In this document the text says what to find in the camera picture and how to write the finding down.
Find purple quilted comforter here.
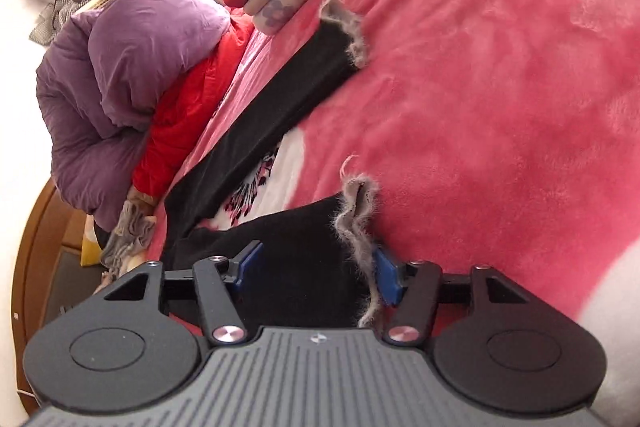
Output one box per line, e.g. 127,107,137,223
36,0,232,231

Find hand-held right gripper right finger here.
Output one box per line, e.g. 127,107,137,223
375,247,532,348

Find black fleece-lined pants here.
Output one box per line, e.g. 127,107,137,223
161,0,385,329

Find yellow cloth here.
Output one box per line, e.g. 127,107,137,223
80,232,107,268

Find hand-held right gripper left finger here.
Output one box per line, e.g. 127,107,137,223
98,241,265,348

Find grey checkered cloth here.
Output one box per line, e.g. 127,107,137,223
29,0,104,46

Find grey ruffled cloth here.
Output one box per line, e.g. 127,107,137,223
100,199,159,280

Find pink floral plush blanket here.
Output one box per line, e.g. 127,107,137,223
148,0,640,378

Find red puffer jacket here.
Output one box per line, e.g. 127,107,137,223
132,16,257,200

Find wooden bed frame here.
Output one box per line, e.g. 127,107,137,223
11,177,84,328

